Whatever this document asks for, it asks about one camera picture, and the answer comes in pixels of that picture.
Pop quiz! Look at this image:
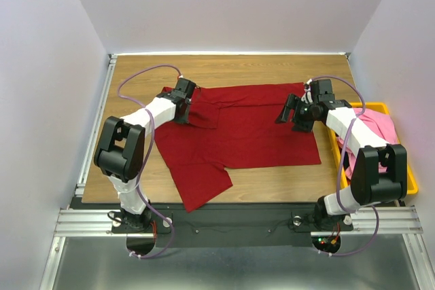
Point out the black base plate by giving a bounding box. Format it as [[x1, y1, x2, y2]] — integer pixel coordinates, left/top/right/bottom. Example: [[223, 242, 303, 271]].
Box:
[[107, 203, 353, 251]]

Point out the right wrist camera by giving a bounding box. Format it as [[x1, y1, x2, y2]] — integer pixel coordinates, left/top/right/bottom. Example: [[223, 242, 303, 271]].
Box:
[[309, 79, 336, 103]]

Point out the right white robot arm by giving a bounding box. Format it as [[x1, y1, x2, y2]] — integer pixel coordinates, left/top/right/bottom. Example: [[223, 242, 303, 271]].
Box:
[[275, 94, 408, 229]]

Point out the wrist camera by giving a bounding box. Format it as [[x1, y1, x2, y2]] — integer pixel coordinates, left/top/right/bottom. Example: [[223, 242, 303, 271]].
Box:
[[309, 79, 336, 103], [173, 77, 196, 98]]

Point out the red t shirt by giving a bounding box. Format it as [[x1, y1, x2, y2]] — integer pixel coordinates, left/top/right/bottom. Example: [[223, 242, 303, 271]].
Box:
[[155, 83, 321, 213]]

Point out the aluminium frame rail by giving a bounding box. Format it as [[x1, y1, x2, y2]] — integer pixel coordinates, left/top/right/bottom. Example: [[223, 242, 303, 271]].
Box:
[[39, 54, 118, 289]]

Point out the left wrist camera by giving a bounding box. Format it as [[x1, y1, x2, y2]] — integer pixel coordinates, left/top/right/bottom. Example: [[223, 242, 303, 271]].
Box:
[[173, 77, 196, 98]]

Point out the pink t shirt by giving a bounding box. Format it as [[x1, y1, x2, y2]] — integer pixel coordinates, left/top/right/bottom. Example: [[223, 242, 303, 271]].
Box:
[[343, 108, 400, 181]]

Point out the yellow plastic bin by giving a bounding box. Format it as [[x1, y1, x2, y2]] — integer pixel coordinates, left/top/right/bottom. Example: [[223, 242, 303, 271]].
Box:
[[328, 102, 419, 195]]

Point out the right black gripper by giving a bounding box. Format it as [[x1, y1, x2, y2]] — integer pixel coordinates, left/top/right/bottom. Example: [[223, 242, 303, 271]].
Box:
[[273, 93, 315, 132]]

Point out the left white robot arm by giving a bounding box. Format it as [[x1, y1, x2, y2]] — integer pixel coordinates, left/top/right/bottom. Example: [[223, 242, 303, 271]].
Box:
[[94, 92, 192, 232]]

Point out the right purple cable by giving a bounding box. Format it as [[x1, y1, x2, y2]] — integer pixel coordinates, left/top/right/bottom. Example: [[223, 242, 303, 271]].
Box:
[[302, 75, 381, 257]]

